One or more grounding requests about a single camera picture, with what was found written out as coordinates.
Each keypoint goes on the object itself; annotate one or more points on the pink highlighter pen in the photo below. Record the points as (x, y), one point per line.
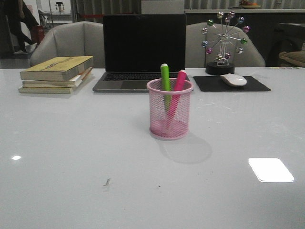
(177, 90)

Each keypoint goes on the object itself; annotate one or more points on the green highlighter pen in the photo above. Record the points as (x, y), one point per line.
(166, 85)

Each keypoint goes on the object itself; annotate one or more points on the pink mesh pen holder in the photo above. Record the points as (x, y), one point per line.
(158, 115)

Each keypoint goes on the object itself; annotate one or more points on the black mouse pad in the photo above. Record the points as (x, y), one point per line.
(216, 84)

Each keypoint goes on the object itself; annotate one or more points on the grey laptop computer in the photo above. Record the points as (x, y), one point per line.
(135, 47)

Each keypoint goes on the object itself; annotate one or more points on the ferris wheel desk ornament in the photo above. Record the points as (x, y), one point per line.
(220, 64)

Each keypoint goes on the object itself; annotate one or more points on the middle white book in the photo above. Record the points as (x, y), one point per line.
(73, 82)

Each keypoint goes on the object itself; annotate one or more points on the white computer mouse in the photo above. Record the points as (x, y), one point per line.
(233, 80)

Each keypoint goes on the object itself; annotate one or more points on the right grey armchair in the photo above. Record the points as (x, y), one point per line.
(242, 55)

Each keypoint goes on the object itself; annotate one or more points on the grey armchair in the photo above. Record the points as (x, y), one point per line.
(242, 55)
(82, 38)

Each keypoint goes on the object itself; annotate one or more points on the left grey armchair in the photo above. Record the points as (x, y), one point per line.
(82, 38)

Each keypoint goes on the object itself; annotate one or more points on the top yellow book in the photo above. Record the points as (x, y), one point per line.
(58, 68)

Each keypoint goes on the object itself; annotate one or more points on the yellow book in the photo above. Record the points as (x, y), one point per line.
(58, 68)
(48, 90)

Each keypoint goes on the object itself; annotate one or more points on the bottom yellow book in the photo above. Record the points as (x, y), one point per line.
(48, 90)

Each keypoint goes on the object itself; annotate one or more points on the red bin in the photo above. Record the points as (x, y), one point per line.
(37, 34)

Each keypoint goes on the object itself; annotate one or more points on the fruit bowl on counter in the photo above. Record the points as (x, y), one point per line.
(246, 4)

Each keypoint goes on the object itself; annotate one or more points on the beige cushion at right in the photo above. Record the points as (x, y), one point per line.
(292, 59)

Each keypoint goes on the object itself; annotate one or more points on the person walking in background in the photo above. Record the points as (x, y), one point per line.
(17, 12)

